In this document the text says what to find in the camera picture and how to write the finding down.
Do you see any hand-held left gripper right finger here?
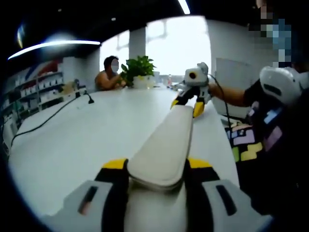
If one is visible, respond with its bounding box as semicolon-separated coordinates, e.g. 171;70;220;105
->
184;157;271;232

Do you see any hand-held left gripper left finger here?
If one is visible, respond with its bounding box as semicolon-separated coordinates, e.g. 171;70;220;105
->
60;158;130;232

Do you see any beige cutlery case lid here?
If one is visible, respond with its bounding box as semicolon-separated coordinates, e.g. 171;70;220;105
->
127;104;195;187

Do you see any person's right hand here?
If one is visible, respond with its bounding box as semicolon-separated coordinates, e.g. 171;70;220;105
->
209;82;225;100

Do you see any large bright window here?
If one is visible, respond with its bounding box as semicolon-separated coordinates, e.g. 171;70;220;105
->
99;16;212;76

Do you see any white board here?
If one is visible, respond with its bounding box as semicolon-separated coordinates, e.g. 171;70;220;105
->
215;57;261;117

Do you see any green potted plant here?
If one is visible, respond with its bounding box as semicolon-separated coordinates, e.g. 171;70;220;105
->
120;55;157;89

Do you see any operator in patterned shirt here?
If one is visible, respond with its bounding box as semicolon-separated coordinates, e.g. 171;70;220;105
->
225;79;309;219

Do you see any short ceiling light strip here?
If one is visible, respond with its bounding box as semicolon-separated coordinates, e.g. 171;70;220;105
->
177;0;192;15

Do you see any white worn device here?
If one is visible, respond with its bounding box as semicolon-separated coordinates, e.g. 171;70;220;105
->
259;65;309;105

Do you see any storage shelf with white boxes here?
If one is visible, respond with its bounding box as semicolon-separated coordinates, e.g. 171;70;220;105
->
0;69;65;122

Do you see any long ceiling light strip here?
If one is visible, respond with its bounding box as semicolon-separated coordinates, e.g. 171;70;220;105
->
7;40;101;61

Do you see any black power cable with plug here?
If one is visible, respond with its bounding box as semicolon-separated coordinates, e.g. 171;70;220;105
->
10;92;95;148

